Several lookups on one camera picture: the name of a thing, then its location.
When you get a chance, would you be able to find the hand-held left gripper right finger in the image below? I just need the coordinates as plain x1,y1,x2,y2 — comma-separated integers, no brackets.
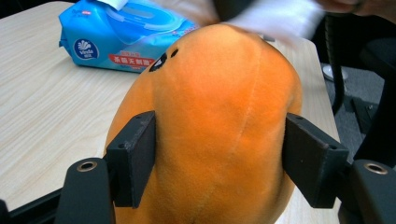
281,112,350,209

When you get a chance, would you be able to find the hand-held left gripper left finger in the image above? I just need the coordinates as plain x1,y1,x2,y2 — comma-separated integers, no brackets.
105,110,157,209

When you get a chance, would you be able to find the white wet wipe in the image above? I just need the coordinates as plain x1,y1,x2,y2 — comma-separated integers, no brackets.
95,0,130,11
152,0,326,45

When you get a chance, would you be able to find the orange plush toy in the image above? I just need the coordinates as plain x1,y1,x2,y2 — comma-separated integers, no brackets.
105,22,304,224

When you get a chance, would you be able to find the blue wet wipes pack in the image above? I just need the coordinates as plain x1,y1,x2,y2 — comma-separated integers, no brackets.
58,0,201,75

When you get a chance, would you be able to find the black chair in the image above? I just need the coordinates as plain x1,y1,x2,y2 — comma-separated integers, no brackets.
342,24,396,171

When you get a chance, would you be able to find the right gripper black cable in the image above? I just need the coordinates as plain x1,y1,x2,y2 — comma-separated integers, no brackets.
324,14,347,116

